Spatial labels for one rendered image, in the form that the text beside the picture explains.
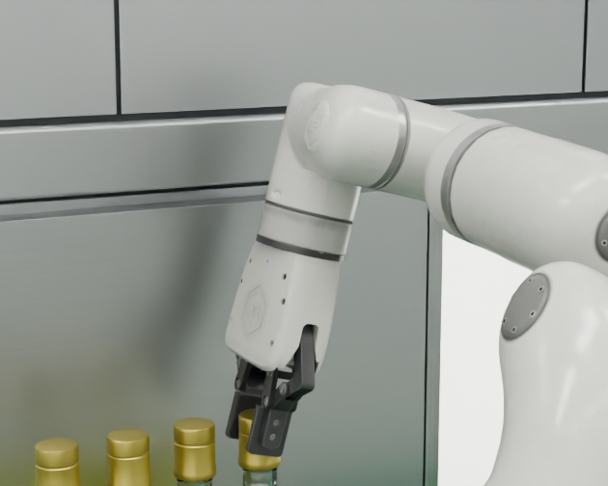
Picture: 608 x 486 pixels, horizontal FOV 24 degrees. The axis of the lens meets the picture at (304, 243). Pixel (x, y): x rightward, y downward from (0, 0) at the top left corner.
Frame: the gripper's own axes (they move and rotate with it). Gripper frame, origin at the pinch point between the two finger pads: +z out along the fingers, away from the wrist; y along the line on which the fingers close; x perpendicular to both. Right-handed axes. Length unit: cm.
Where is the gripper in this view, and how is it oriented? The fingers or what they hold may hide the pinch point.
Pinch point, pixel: (258, 423)
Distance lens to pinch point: 118.2
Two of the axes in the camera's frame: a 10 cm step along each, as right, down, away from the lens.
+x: 8.7, 1.7, 4.7
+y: 4.4, 1.7, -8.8
